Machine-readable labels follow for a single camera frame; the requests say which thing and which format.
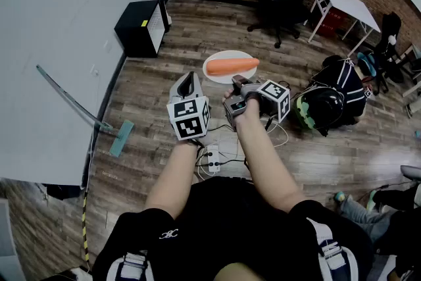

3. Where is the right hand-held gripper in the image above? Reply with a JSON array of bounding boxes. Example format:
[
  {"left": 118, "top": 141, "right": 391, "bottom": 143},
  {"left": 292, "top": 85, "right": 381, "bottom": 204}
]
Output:
[{"left": 223, "top": 74, "right": 291, "bottom": 132}]

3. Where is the person's black shirt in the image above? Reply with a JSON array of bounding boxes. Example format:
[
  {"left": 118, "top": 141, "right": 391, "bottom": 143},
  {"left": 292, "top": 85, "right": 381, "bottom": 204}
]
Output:
[{"left": 91, "top": 176, "right": 375, "bottom": 281}]

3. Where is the white cable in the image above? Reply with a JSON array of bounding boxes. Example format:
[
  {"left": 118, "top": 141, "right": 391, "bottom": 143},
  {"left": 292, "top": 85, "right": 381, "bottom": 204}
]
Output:
[{"left": 197, "top": 121, "right": 289, "bottom": 180}]

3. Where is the red box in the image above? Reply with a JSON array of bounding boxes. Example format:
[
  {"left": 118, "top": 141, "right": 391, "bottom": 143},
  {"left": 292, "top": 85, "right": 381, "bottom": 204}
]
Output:
[{"left": 320, "top": 8, "right": 346, "bottom": 39}]

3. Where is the black white striped backpack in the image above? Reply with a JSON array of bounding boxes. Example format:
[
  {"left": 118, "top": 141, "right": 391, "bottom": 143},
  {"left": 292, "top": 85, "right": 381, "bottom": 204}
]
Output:
[{"left": 310, "top": 55, "right": 368, "bottom": 126}]

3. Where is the orange carrot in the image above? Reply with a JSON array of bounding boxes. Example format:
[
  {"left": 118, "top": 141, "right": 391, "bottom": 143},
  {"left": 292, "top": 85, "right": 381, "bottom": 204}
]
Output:
[{"left": 206, "top": 57, "right": 260, "bottom": 76}]

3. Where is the yellow black striped pole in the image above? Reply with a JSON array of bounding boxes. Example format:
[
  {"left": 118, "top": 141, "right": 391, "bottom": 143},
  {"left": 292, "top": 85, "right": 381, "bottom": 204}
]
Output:
[{"left": 81, "top": 189, "right": 91, "bottom": 271}]

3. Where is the white power strip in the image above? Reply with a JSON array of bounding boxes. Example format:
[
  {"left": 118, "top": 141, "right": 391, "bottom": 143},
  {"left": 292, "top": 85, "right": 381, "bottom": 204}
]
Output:
[{"left": 206, "top": 145, "right": 220, "bottom": 174}]

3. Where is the teal flat mop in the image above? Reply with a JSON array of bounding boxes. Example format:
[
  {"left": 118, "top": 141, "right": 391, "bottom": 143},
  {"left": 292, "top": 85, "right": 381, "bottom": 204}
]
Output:
[{"left": 36, "top": 64, "right": 135, "bottom": 158}]

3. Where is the black and green helmet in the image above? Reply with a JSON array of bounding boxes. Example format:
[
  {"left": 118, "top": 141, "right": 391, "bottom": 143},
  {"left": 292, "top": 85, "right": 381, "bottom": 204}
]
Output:
[{"left": 294, "top": 87, "right": 345, "bottom": 138}]

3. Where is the person's left forearm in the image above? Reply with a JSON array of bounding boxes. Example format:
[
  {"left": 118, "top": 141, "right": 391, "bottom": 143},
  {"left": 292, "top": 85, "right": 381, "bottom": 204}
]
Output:
[{"left": 144, "top": 140, "right": 199, "bottom": 218}]

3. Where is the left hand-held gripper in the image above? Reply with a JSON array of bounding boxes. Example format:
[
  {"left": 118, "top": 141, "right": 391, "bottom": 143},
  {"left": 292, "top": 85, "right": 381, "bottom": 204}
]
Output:
[{"left": 166, "top": 71, "right": 211, "bottom": 141}]

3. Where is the white table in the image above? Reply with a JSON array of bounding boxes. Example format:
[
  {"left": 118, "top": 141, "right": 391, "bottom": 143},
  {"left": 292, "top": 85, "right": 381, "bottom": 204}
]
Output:
[{"left": 307, "top": 0, "right": 382, "bottom": 59}]

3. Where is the person's right forearm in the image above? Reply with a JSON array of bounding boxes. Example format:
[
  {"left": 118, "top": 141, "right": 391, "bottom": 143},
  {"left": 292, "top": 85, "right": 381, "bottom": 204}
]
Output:
[{"left": 235, "top": 116, "right": 307, "bottom": 213}]

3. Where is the person's right hand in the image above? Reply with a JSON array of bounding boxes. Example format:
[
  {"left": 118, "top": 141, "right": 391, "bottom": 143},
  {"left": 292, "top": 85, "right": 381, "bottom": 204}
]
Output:
[{"left": 222, "top": 90, "right": 263, "bottom": 125}]

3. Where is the black mini fridge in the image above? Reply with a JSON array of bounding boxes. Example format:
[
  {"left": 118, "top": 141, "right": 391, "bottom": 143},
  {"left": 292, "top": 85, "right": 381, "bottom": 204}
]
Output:
[{"left": 114, "top": 0, "right": 172, "bottom": 59}]

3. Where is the teal seat cushion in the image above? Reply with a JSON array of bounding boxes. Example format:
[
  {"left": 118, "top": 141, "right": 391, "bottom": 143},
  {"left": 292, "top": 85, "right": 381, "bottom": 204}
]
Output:
[{"left": 357, "top": 51, "right": 379, "bottom": 77}]

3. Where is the black cable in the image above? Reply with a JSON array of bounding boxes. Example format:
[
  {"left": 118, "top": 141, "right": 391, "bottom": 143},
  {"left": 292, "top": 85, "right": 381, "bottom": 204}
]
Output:
[{"left": 195, "top": 128, "right": 251, "bottom": 182}]

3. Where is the white harness strap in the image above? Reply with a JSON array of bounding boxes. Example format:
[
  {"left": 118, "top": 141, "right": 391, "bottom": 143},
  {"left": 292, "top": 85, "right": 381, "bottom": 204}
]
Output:
[
  {"left": 105, "top": 251, "right": 156, "bottom": 281},
  {"left": 307, "top": 217, "right": 359, "bottom": 281}
]

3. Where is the white plate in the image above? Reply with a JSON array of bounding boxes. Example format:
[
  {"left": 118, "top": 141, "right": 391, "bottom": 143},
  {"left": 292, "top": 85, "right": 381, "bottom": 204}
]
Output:
[{"left": 202, "top": 50, "right": 258, "bottom": 85}]

